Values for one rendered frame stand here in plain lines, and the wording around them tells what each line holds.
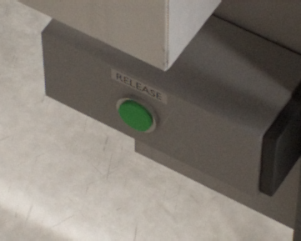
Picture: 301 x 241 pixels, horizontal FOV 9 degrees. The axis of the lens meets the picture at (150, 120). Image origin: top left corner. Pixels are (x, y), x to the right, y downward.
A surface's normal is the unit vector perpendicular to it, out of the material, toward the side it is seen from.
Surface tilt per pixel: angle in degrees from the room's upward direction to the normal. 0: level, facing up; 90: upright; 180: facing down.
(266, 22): 90
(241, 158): 90
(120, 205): 0
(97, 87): 90
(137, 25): 90
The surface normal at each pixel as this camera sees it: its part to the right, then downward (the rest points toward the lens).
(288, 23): -0.52, 0.68
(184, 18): 0.85, 0.41
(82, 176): 0.00, -0.61
